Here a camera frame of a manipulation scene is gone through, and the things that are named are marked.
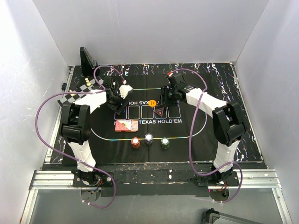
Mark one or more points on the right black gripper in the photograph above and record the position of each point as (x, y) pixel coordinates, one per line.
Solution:
(164, 99)

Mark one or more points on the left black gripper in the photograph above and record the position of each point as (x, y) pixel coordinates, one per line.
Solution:
(119, 108)

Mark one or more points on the triangular dealer button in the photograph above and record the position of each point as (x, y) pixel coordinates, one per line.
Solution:
(159, 111)

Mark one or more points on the yellow big blind button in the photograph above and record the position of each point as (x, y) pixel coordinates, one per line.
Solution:
(152, 103)

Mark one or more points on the red poker chip stack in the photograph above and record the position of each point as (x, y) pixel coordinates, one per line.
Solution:
(135, 142)

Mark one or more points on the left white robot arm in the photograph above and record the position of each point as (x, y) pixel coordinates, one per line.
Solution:
(75, 122)

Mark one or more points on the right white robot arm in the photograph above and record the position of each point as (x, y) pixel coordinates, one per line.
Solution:
(228, 120)

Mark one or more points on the red playing card deck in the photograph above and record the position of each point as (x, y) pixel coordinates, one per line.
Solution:
(126, 126)

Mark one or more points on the black poker felt mat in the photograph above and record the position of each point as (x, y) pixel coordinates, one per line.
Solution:
(190, 132)

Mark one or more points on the green poker chip stack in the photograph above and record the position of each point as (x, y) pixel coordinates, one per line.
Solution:
(165, 142)

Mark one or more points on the gold chess piece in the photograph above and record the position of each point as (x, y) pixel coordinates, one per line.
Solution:
(88, 83)

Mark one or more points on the black card shoe stand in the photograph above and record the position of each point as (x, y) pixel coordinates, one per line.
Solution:
(88, 64)

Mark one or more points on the black case corner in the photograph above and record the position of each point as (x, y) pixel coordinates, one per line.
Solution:
(211, 216)

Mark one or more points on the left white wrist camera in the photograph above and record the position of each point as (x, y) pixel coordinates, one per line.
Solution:
(124, 90)

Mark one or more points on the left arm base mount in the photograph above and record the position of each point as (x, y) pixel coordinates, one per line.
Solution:
(93, 185)

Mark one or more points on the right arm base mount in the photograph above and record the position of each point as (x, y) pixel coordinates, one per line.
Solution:
(217, 183)

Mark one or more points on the aluminium front rail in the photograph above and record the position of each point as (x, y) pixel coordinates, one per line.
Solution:
(52, 200)

